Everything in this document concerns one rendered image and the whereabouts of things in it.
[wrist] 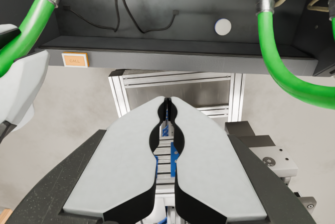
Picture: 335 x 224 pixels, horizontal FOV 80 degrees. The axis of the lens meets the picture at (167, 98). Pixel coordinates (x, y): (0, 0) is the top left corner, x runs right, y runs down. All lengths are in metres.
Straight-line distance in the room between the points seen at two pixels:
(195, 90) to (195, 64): 0.88
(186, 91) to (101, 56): 0.92
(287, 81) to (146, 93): 1.19
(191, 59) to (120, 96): 0.95
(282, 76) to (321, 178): 2.51
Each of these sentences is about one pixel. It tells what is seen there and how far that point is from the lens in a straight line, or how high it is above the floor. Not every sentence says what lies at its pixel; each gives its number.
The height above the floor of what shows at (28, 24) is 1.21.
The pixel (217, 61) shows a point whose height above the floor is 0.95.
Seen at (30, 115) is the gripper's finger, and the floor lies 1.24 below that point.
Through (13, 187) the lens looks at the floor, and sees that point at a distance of 2.89.
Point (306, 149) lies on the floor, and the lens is 2.28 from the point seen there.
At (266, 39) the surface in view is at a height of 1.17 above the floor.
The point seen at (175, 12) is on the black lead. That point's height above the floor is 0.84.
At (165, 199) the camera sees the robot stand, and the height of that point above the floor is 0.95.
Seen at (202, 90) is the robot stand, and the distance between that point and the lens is 1.33.
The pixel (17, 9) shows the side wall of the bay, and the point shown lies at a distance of 0.51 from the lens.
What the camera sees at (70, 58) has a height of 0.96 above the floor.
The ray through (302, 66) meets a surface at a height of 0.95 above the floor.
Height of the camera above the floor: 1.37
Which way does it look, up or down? 60 degrees down
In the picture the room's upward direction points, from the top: 179 degrees counter-clockwise
